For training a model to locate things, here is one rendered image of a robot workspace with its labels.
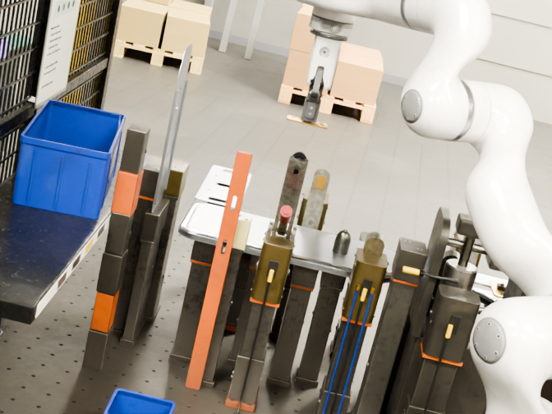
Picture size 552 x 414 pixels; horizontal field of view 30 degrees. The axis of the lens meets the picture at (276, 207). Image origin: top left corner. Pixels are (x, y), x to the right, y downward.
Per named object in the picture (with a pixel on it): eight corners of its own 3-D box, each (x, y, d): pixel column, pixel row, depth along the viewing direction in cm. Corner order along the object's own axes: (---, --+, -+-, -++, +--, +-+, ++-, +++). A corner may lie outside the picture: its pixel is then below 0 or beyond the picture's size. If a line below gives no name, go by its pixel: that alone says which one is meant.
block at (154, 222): (144, 324, 229) (170, 199, 220) (132, 347, 218) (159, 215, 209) (131, 321, 229) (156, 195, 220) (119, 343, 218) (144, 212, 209)
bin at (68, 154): (116, 173, 219) (126, 114, 215) (98, 220, 190) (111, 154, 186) (38, 158, 217) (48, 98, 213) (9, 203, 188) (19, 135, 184)
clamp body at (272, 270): (258, 398, 210) (297, 238, 199) (253, 422, 200) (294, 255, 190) (227, 391, 210) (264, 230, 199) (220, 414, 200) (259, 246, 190)
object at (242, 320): (259, 363, 224) (289, 241, 215) (258, 371, 220) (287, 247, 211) (228, 356, 224) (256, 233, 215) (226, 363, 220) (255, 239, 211)
